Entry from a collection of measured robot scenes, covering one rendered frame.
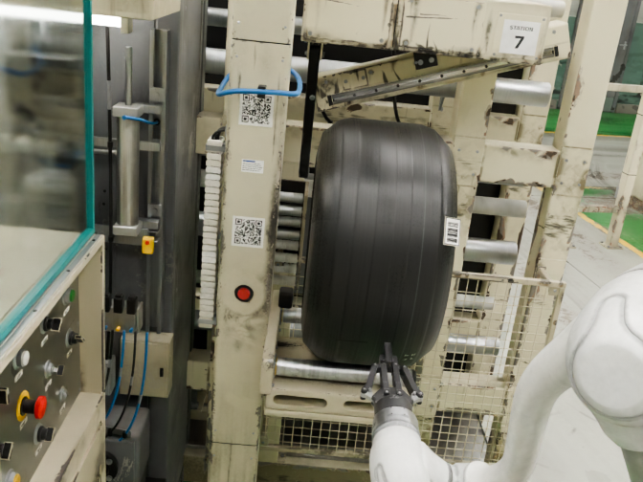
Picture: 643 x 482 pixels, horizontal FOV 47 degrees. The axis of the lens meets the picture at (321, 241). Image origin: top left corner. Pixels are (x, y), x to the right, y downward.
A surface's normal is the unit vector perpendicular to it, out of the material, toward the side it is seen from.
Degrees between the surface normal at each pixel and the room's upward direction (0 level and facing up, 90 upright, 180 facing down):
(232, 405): 90
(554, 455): 0
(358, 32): 90
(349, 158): 35
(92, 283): 90
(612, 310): 29
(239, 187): 90
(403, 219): 59
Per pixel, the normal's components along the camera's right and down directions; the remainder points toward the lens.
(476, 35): 0.00, 0.36
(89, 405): 0.10, -0.93
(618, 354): -0.60, 0.20
